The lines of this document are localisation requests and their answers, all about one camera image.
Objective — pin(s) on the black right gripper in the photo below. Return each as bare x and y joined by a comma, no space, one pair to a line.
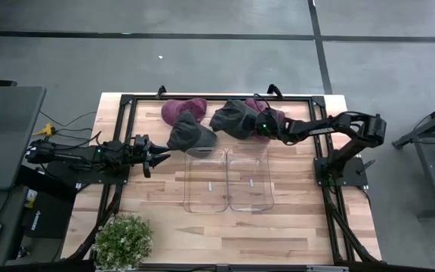
268,126

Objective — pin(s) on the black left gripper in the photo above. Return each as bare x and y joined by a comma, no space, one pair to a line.
142,151

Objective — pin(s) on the maroon cap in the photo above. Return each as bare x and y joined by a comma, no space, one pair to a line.
179,107
251,102

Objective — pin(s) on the dark grey cap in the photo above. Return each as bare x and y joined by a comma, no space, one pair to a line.
232,119
189,136

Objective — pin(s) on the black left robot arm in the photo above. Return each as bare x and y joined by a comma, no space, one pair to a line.
70,155

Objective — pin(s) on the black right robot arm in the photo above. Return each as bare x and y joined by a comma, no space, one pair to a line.
368,130

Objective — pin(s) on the clear plastic bin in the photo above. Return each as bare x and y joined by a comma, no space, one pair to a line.
251,200
206,196

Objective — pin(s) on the small green potted plant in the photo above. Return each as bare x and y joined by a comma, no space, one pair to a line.
123,242

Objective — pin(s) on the yellow power plug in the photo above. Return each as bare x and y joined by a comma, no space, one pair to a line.
47,130

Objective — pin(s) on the black equipment box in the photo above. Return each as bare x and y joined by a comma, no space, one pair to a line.
51,215

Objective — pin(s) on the dark grey side table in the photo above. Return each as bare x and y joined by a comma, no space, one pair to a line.
6,132

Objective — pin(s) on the black desk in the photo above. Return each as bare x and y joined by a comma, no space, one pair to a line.
10,211

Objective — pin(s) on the black neighbouring workstation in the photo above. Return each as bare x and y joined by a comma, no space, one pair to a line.
429,170

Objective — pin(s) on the black aluminium table frame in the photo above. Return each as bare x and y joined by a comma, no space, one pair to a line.
217,97

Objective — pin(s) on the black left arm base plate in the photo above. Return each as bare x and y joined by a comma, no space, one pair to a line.
100,178

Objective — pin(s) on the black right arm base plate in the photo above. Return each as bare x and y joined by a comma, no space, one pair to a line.
353,175

